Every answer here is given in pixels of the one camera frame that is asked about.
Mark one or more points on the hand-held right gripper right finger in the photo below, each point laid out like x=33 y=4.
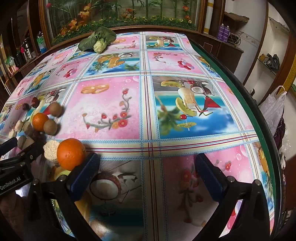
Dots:
x=208 y=176

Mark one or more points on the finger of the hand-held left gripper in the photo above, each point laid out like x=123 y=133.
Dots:
x=31 y=151
x=8 y=146

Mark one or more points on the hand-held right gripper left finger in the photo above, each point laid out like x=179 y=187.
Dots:
x=84 y=176

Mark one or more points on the large pale rough chunk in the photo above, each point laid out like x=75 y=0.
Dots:
x=51 y=151

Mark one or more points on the orange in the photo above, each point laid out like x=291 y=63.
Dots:
x=70 y=154
x=39 y=121

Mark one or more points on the yellow fruit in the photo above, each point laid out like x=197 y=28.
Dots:
x=61 y=173

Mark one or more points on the brown kiwi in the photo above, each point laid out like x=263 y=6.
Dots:
x=56 y=109
x=50 y=127

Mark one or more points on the dark red date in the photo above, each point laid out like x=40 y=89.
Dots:
x=25 y=106

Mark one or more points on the green packet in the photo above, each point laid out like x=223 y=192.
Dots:
x=9 y=61

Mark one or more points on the dark red cloth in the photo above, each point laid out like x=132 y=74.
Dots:
x=281 y=132

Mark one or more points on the fruit print plastic tablecloth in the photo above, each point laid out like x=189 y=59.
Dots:
x=143 y=111

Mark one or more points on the white plastic bag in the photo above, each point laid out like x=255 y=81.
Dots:
x=274 y=109

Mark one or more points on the steel thermos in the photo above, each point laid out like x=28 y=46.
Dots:
x=28 y=49

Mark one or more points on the green label plastic bottle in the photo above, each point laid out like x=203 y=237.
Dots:
x=42 y=44

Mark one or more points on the green bok choy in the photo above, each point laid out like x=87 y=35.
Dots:
x=92 y=40

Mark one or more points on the dark shoes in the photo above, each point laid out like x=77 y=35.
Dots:
x=270 y=60

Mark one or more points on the purple spray bottle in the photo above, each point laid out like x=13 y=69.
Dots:
x=227 y=34
x=221 y=32

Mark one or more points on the white roll with yellow bands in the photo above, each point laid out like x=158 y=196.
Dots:
x=209 y=14

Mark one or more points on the glass case with artificial plants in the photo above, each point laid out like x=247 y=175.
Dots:
x=138 y=14

